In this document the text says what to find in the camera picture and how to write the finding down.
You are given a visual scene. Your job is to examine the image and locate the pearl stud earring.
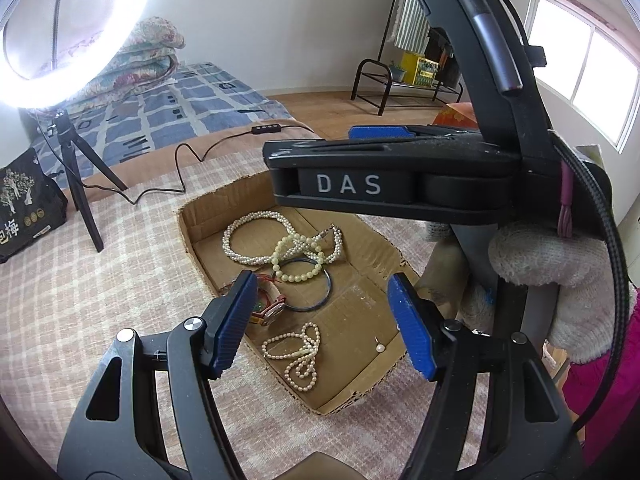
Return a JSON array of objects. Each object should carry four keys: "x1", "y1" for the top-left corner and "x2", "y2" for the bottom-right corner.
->
[{"x1": 375, "y1": 338, "x2": 386, "y2": 353}]

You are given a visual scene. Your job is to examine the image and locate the twisted white pearl necklace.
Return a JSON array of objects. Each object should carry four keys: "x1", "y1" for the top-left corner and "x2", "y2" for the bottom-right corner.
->
[{"x1": 220, "y1": 210, "x2": 345, "y2": 268}]

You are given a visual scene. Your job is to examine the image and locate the red strap wristwatch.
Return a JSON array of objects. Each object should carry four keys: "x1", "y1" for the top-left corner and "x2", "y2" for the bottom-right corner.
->
[{"x1": 250, "y1": 273, "x2": 286, "y2": 326}]

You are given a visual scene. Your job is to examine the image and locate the long cream pearl necklace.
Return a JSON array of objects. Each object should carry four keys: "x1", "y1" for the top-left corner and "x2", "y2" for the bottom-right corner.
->
[{"x1": 260, "y1": 320, "x2": 322, "y2": 394}]

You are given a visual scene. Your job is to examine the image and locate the yellow bead bracelet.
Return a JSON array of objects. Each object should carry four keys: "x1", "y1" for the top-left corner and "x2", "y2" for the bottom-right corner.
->
[{"x1": 270, "y1": 232, "x2": 328, "y2": 284}]

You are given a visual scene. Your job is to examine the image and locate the black bangle ring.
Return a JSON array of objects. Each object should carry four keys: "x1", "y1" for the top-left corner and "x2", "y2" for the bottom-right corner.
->
[{"x1": 278, "y1": 257, "x2": 333, "y2": 313}]

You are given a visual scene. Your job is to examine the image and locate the red cord jade pendant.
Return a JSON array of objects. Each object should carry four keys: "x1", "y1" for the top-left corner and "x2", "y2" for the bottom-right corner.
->
[{"x1": 219, "y1": 276, "x2": 253, "y2": 297}]

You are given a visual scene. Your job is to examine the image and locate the pink right sleeve forearm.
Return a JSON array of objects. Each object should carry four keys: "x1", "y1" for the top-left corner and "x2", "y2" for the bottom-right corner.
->
[{"x1": 563, "y1": 304, "x2": 639, "y2": 465}]

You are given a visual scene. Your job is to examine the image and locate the white gloved right hand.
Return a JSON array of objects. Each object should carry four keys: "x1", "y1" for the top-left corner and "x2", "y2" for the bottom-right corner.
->
[{"x1": 414, "y1": 219, "x2": 639, "y2": 366}]

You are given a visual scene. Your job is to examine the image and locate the orange floral cloth table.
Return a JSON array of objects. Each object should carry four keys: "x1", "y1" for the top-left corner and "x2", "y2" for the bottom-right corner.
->
[{"x1": 433, "y1": 102, "x2": 478, "y2": 129}]

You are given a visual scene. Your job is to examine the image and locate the black clothes rack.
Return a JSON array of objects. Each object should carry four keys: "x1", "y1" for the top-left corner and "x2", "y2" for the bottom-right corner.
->
[{"x1": 350, "y1": 0, "x2": 464, "y2": 115}]

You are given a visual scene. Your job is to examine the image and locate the window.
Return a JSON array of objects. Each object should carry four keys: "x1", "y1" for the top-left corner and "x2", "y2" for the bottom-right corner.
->
[{"x1": 525, "y1": 0, "x2": 639, "y2": 152}]

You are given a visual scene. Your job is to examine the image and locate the yellow crate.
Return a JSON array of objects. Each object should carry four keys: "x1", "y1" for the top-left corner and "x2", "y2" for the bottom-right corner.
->
[{"x1": 400, "y1": 51, "x2": 439, "y2": 87}]

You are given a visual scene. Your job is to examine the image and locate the dark hanging clothes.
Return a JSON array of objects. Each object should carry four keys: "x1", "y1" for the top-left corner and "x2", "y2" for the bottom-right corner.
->
[{"x1": 425, "y1": 27, "x2": 461, "y2": 89}]

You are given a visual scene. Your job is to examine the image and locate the pink plaid blanket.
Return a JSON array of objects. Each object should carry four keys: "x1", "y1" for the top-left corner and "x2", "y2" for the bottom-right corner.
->
[{"x1": 1, "y1": 133, "x2": 433, "y2": 479}]

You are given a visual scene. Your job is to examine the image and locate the striped white towel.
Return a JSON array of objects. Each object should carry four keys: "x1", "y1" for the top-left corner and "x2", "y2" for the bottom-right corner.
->
[{"x1": 390, "y1": 0, "x2": 430, "y2": 54}]

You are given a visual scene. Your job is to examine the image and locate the open cardboard box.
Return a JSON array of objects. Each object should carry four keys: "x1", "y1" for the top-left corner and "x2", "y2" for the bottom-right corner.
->
[{"x1": 178, "y1": 174, "x2": 422, "y2": 415}]

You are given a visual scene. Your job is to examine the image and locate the black snack bag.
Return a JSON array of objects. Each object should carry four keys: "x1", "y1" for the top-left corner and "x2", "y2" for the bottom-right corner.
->
[{"x1": 0, "y1": 148, "x2": 68, "y2": 263}]

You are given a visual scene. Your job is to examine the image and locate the blue patterned bed sheet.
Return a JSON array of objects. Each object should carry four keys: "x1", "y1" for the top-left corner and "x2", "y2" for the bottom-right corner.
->
[{"x1": 73, "y1": 62, "x2": 291, "y2": 167}]

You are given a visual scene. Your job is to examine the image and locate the black power cable with switch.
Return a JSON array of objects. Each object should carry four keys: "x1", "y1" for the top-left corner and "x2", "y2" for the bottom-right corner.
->
[{"x1": 37, "y1": 121, "x2": 321, "y2": 206}]

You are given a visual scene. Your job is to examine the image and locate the white ring light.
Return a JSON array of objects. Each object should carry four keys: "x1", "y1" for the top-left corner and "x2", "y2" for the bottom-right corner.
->
[{"x1": 1, "y1": 0, "x2": 149, "y2": 108}]

